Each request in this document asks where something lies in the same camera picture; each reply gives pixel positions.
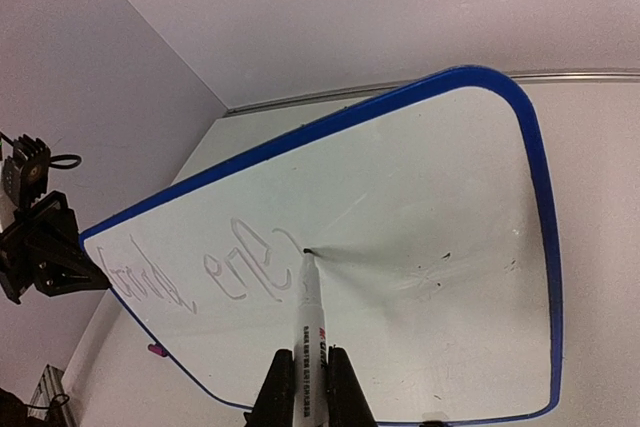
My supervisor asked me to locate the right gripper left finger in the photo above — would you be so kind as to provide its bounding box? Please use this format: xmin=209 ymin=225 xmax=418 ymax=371
xmin=247 ymin=349 xmax=295 ymax=427

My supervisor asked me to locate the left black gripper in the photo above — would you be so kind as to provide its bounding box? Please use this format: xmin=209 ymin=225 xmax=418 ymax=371
xmin=1 ymin=191 xmax=111 ymax=304

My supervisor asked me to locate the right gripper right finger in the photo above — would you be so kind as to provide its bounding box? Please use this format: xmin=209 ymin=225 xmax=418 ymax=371
xmin=326 ymin=346 xmax=377 ymax=427

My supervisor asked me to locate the white marker pen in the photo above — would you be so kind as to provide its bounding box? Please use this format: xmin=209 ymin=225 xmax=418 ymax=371
xmin=293 ymin=249 xmax=329 ymax=426

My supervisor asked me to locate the magenta marker cap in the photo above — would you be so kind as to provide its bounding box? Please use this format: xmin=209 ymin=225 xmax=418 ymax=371
xmin=147 ymin=343 xmax=168 ymax=357

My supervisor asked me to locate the blue framed small whiteboard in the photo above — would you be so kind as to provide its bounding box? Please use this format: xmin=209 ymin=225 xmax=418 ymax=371
xmin=81 ymin=67 xmax=563 ymax=425

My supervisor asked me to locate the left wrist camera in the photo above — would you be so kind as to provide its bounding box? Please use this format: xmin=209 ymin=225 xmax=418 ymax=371
xmin=1 ymin=133 xmax=51 ymax=231

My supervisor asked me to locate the left camera black cable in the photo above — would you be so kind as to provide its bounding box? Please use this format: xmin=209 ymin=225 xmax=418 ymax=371
xmin=48 ymin=153 xmax=83 ymax=172

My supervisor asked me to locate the aluminium front rail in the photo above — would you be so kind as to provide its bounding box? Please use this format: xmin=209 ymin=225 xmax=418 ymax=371
xmin=27 ymin=365 xmax=77 ymax=427

